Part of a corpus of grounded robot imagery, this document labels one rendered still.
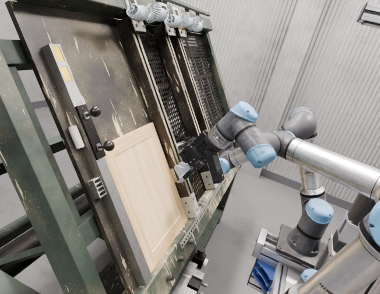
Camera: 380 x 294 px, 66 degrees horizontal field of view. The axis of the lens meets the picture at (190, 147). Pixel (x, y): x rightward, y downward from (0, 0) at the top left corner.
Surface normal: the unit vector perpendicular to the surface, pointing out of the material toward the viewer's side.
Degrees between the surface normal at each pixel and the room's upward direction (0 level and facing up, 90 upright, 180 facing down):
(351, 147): 90
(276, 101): 90
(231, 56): 90
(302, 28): 90
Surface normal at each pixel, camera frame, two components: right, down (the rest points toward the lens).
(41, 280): 0.24, -0.89
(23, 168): -0.35, 0.29
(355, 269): -0.65, 0.18
